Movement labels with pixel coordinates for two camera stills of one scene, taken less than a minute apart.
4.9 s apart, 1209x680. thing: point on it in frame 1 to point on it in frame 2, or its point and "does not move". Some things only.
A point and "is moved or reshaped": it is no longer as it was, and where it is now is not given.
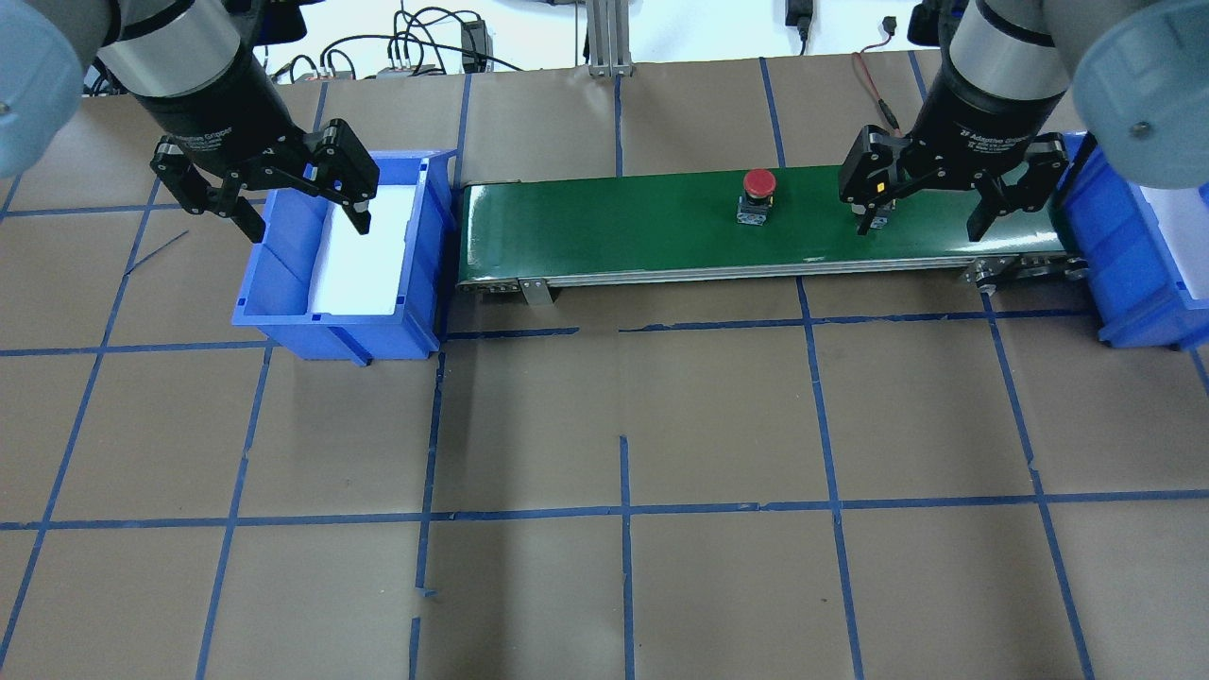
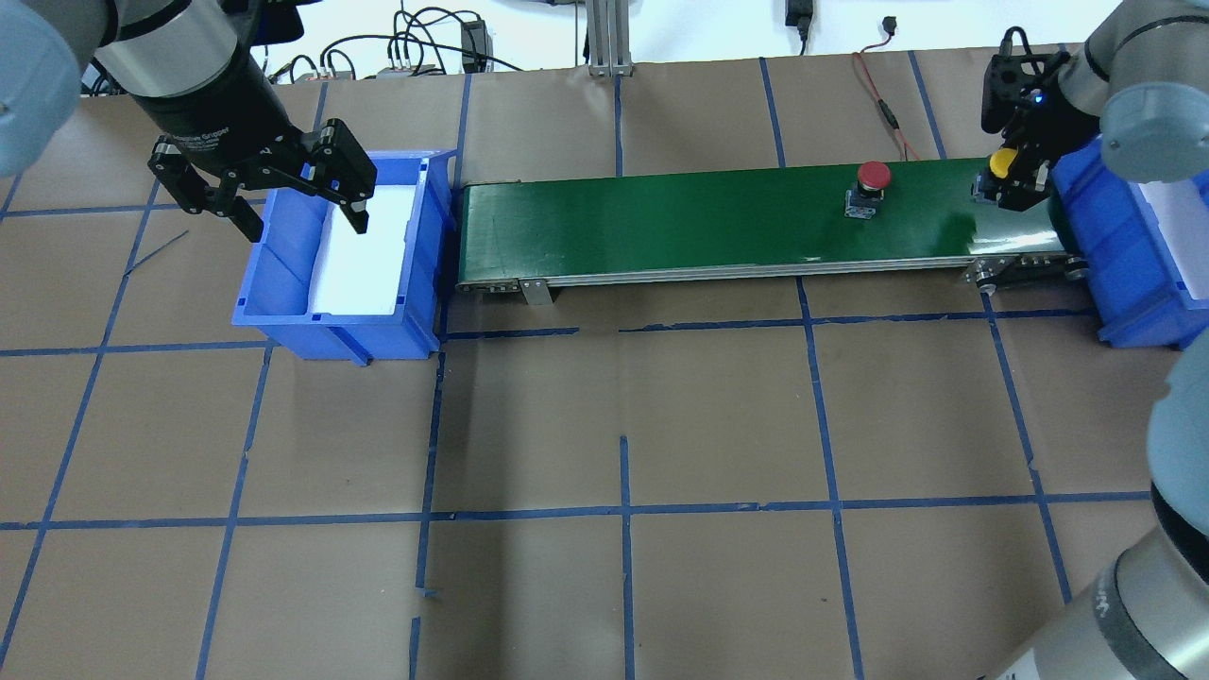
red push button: (759, 186) is moved or reshaped
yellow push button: (885, 204) is moved or reshaped
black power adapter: (477, 47) does not move
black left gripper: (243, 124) does not move
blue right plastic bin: (1122, 247) does not move
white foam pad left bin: (358, 274) does not move
